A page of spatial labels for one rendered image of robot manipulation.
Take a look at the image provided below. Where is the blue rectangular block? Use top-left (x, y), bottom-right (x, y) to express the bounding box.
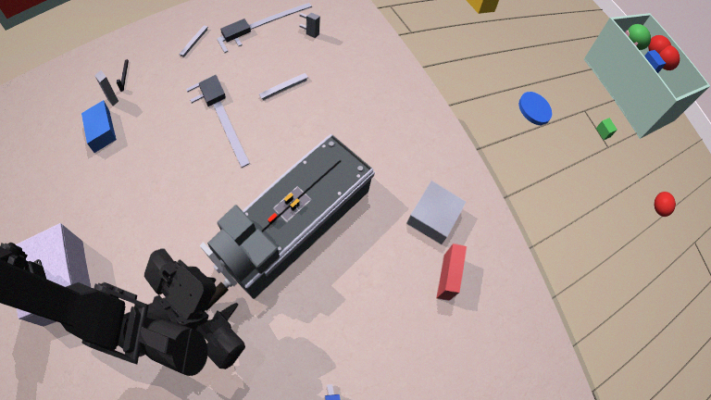
top-left (81, 101), bottom-right (117, 153)

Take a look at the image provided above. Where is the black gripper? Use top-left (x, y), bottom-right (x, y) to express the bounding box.
top-left (144, 248), bottom-right (245, 369)

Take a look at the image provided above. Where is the red rectangular block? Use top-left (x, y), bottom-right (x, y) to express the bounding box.
top-left (436, 244), bottom-right (467, 301)

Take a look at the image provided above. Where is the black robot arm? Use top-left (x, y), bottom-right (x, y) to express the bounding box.
top-left (0, 243), bottom-right (216, 376)

